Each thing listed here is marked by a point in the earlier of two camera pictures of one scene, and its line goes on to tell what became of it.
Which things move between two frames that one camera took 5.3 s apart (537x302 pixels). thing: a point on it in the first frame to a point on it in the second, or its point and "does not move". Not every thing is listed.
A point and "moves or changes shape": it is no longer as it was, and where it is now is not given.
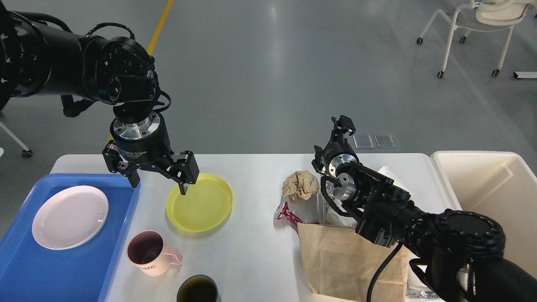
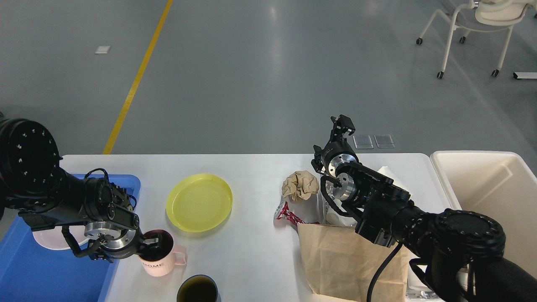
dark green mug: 198,288 does not move
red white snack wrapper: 281,212 does not move
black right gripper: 336,153 does not move
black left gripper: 141,139 to 113,241
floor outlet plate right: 384,141 does not move
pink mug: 146,250 moves or changes shape
